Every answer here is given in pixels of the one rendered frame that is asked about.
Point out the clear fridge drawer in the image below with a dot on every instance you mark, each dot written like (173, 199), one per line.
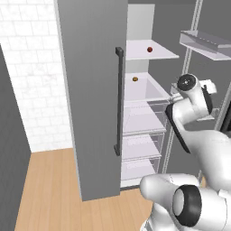
(135, 168)
(138, 146)
(141, 120)

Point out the red strawberry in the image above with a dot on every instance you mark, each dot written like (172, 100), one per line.
(149, 49)

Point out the white fridge shelf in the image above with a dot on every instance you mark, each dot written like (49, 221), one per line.
(136, 90)
(136, 51)

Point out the grey fridge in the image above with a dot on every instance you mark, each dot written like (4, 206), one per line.
(140, 21)

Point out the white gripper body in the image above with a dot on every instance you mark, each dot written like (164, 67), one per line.
(211, 87)

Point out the dark grey tall cabinet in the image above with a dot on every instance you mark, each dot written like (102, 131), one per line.
(12, 156)

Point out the grey open fridge door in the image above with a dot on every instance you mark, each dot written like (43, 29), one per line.
(177, 18)

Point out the small brown round food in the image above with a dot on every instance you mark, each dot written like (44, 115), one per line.
(135, 79)

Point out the grey closed fridge door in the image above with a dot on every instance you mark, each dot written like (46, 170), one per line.
(93, 96)

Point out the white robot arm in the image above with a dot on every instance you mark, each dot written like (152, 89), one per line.
(210, 156)

